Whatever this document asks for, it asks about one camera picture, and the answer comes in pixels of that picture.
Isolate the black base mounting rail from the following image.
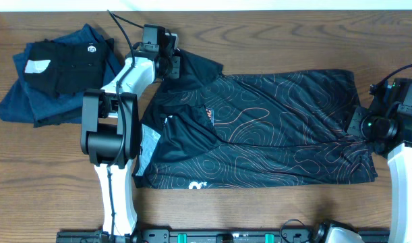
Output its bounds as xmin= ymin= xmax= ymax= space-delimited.
xmin=55 ymin=228 xmax=390 ymax=243

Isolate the black jersey with orange lines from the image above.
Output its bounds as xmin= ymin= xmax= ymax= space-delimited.
xmin=133 ymin=50 xmax=377 ymax=189

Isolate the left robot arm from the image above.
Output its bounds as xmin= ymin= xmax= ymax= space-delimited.
xmin=80 ymin=24 xmax=180 ymax=242

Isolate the blue folded garment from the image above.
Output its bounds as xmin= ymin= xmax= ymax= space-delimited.
xmin=0 ymin=24 xmax=106 ymax=127

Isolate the black folded shirt on stack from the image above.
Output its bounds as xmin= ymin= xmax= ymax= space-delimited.
xmin=24 ymin=40 xmax=109 ymax=98

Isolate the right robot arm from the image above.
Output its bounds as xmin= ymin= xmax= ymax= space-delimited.
xmin=310 ymin=78 xmax=412 ymax=242

